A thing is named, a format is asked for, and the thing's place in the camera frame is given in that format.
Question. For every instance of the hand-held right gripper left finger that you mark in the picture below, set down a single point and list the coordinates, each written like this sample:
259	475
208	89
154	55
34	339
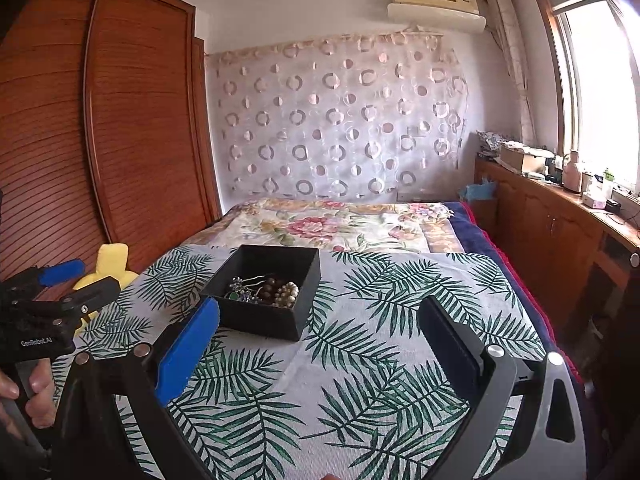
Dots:
190	350

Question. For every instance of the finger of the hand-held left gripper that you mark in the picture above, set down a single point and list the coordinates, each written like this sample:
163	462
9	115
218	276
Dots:
92	297
62	272

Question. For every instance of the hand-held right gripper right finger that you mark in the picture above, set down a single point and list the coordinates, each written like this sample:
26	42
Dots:
447	340

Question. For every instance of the black jewelry box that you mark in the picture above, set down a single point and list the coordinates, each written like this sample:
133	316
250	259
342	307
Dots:
260	322

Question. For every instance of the purple flower hairpin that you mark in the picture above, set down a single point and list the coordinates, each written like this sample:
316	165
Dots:
246	291

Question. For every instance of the person's left hand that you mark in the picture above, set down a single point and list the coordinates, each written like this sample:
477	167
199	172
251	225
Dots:
40	390

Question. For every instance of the yellow plush toy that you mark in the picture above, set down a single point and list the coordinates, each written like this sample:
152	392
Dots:
112	265

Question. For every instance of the leaf-print cloth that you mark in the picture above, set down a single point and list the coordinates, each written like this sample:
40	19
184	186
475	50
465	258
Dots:
375	310

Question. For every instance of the wooden wardrobe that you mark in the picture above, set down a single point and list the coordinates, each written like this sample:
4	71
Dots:
125	135

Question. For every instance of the blue plastic bag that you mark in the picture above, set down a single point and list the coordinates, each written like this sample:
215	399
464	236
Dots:
477	191

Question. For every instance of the wooden cabinet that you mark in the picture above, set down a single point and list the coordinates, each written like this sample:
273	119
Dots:
550	220

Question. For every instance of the floral blanket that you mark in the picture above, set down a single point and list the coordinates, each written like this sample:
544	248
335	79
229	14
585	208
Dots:
310	225

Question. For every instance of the cardboard box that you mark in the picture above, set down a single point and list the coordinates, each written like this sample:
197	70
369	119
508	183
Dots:
525	160

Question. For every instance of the white plastic container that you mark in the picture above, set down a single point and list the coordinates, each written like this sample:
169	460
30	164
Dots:
595	195

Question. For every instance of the circle-patterned sheer curtain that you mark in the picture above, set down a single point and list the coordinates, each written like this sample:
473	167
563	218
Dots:
325	125

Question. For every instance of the floral window drape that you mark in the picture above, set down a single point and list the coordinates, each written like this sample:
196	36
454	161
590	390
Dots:
515	60

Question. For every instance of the window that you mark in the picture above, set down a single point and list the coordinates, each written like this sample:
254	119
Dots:
600	85

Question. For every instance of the wall air conditioner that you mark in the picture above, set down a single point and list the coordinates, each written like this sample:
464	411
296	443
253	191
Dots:
435	7

